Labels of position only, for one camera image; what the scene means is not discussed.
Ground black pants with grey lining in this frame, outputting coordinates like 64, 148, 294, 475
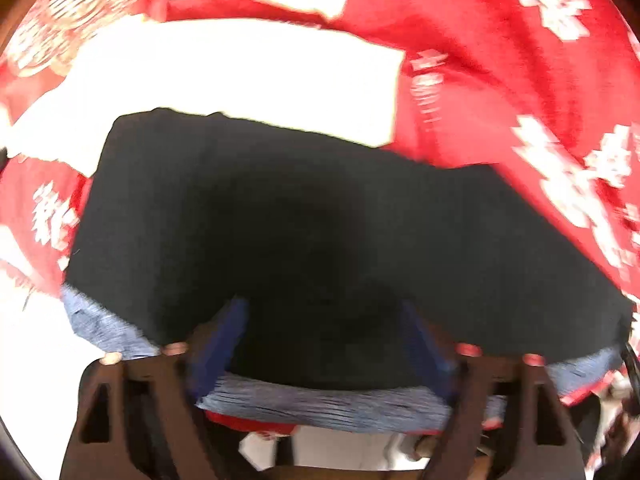
60, 107, 633, 436

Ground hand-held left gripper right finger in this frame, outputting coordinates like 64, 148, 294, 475
397, 300, 587, 480

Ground red printed blanket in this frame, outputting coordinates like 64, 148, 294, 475
0, 0, 640, 476

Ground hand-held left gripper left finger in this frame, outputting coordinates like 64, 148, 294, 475
60, 295, 251, 480

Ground white sheet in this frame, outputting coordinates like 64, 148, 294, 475
0, 15, 407, 178

